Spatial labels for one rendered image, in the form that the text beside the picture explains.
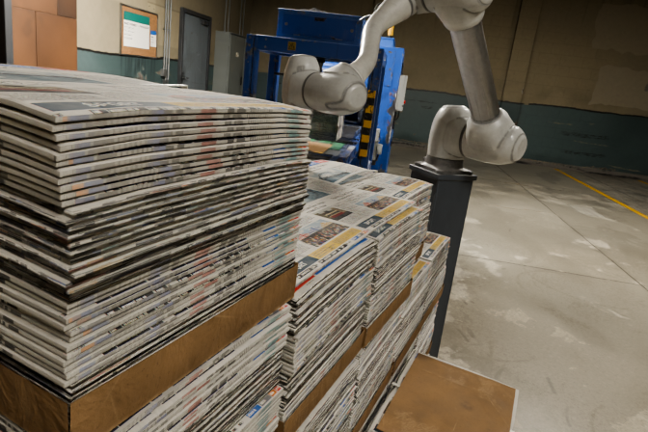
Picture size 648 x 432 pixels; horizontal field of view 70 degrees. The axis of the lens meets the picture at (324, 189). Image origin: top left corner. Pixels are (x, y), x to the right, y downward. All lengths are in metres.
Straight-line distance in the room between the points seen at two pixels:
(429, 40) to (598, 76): 3.55
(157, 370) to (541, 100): 10.82
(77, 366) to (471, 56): 1.47
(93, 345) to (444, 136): 1.71
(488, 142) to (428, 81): 8.89
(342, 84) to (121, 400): 0.94
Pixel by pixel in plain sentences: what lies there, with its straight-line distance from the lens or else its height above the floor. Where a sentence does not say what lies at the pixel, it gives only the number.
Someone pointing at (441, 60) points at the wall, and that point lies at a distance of 10.68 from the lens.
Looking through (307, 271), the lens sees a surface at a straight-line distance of 0.63.
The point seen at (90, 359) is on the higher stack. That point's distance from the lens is 0.34.
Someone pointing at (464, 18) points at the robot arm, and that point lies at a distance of 1.55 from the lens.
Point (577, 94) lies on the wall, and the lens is 11.25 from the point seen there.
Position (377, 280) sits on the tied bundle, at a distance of 0.86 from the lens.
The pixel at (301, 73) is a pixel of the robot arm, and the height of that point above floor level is 1.32.
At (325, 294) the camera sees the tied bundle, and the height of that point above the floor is 1.03.
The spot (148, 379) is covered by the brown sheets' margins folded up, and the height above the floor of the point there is 1.09.
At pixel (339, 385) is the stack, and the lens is 0.84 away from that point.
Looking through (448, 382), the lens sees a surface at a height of 0.60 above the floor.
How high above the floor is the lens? 1.32
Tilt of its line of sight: 14 degrees down
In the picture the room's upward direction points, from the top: 7 degrees clockwise
